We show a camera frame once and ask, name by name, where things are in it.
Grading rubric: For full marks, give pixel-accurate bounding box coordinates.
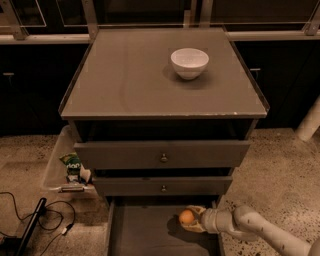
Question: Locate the clear plastic storage bin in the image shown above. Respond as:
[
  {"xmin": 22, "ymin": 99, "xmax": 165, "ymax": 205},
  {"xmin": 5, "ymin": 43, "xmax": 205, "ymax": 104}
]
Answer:
[{"xmin": 42, "ymin": 126, "xmax": 97, "ymax": 199}]

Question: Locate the grey drawer cabinet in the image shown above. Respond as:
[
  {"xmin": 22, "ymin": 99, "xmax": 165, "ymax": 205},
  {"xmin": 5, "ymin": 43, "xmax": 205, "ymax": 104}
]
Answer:
[{"xmin": 58, "ymin": 27, "xmax": 270, "ymax": 256}]

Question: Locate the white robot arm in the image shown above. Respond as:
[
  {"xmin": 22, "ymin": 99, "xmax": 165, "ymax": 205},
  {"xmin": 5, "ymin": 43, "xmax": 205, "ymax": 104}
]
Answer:
[{"xmin": 185, "ymin": 102, "xmax": 320, "ymax": 256}]

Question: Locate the grey open bottom drawer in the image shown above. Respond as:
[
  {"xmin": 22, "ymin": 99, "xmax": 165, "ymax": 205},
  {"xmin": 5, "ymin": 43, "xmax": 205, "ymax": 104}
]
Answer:
[{"xmin": 105, "ymin": 196, "xmax": 225, "ymax": 256}]

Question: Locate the green snack bag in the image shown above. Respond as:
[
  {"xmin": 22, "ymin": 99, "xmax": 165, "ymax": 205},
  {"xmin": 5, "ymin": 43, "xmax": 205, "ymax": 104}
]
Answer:
[{"xmin": 59, "ymin": 152, "xmax": 81, "ymax": 183}]

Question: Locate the orange fruit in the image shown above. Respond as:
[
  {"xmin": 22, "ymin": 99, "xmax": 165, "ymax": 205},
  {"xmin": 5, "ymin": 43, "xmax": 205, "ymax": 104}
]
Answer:
[{"xmin": 179, "ymin": 209, "xmax": 195, "ymax": 225}]

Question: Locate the metal railing frame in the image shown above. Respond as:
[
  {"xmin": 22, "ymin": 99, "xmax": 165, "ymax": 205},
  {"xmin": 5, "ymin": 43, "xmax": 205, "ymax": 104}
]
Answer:
[{"xmin": 0, "ymin": 0, "xmax": 320, "ymax": 45}]

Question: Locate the black bar device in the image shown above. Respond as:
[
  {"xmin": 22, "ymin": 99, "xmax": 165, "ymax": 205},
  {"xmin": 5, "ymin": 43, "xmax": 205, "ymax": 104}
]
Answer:
[{"xmin": 14, "ymin": 197, "xmax": 47, "ymax": 256}]

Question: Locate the white ceramic bowl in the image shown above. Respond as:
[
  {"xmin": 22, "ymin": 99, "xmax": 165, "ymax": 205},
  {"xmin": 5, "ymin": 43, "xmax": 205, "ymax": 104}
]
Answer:
[{"xmin": 170, "ymin": 48, "xmax": 209, "ymax": 80}]

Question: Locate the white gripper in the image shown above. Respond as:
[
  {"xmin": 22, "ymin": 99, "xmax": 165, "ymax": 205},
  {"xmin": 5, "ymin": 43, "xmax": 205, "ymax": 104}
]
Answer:
[{"xmin": 182, "ymin": 205, "xmax": 218, "ymax": 234}]

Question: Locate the grey top drawer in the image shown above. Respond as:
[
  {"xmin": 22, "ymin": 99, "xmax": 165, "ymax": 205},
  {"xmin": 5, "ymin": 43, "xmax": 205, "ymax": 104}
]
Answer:
[{"xmin": 74, "ymin": 140, "xmax": 250, "ymax": 170}]

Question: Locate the black cable on floor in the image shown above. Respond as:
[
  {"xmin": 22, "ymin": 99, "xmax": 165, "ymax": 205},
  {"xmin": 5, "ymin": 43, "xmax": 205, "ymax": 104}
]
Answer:
[{"xmin": 0, "ymin": 191, "xmax": 76, "ymax": 256}]

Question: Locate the grey middle drawer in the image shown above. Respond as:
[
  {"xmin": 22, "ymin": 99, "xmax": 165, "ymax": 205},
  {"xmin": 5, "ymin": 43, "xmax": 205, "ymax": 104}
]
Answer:
[{"xmin": 93, "ymin": 176, "xmax": 232, "ymax": 196}]

